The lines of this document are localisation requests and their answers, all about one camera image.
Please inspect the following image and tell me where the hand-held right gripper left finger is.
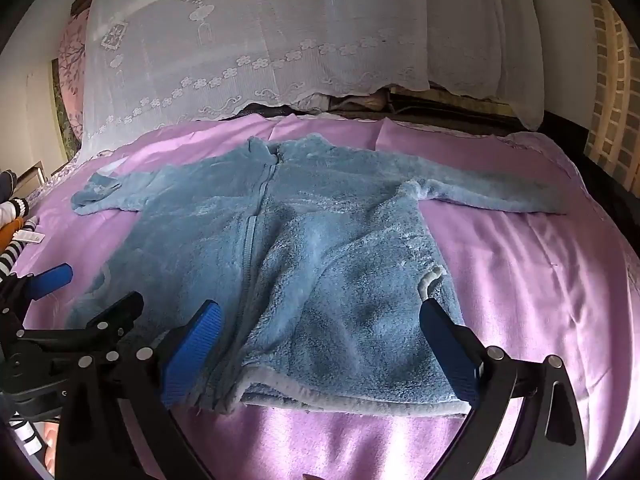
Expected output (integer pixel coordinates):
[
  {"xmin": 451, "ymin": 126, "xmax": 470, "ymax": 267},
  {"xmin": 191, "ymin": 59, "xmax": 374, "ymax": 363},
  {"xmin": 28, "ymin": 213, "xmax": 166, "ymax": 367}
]
[{"xmin": 54, "ymin": 299, "xmax": 224, "ymax": 480}]

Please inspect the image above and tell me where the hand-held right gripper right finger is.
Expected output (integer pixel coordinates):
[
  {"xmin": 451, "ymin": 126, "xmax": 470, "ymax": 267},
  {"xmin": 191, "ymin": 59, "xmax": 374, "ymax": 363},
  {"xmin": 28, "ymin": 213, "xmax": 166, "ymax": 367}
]
[{"xmin": 419, "ymin": 298, "xmax": 589, "ymax": 480}]

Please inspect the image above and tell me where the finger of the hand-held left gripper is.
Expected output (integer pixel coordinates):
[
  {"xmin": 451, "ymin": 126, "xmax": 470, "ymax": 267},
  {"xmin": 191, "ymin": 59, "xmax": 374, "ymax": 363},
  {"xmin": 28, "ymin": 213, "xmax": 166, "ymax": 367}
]
[
  {"xmin": 22, "ymin": 291, "xmax": 145, "ymax": 353},
  {"xmin": 5, "ymin": 263, "xmax": 74, "ymax": 306}
]

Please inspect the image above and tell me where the blue fleece jacket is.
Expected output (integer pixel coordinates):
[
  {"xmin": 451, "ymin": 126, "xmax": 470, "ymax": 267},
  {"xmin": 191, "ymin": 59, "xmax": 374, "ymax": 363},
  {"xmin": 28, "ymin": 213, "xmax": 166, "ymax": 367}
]
[{"xmin": 70, "ymin": 132, "xmax": 568, "ymax": 418}]

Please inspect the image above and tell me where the black white striped garment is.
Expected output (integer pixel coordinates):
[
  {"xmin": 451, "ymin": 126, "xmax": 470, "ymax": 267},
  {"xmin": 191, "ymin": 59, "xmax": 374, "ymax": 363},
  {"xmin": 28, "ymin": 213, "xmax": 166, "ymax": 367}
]
[
  {"xmin": 0, "ymin": 197, "xmax": 41, "ymax": 286},
  {"xmin": 9, "ymin": 410, "xmax": 45, "ymax": 457}
]

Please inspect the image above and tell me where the orange cloth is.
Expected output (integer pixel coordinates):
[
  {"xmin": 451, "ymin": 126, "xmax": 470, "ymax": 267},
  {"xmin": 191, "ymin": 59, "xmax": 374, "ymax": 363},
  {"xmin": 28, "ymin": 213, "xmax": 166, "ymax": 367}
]
[{"xmin": 0, "ymin": 217, "xmax": 25, "ymax": 253}]

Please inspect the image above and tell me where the pink bed sheet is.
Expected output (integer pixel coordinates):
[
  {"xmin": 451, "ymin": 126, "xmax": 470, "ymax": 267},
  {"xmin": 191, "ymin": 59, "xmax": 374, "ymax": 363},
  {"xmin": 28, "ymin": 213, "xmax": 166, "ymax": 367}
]
[{"xmin": 22, "ymin": 112, "xmax": 640, "ymax": 480}]

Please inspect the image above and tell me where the pink floral cloth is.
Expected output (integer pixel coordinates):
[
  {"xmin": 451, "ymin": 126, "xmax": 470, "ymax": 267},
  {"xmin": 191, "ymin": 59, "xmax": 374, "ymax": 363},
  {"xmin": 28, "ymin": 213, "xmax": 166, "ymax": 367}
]
[{"xmin": 57, "ymin": 7, "xmax": 93, "ymax": 153}]

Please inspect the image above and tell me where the purple floral mattress pad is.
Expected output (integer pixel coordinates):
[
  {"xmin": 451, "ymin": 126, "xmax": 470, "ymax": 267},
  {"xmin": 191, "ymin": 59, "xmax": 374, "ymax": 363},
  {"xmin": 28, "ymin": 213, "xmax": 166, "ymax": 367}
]
[{"xmin": 510, "ymin": 131, "xmax": 583, "ymax": 173}]

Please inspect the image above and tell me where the brick-patterned curtain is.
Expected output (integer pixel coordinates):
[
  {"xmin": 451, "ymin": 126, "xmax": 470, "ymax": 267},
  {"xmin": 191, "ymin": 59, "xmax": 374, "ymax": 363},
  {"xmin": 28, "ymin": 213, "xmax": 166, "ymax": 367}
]
[{"xmin": 585, "ymin": 0, "xmax": 640, "ymax": 191}]

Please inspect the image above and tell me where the white lace cloth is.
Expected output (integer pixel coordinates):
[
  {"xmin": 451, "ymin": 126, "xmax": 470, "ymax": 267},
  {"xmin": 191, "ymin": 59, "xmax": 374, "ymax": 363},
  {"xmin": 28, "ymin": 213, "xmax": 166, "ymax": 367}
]
[{"xmin": 80, "ymin": 0, "xmax": 546, "ymax": 153}]

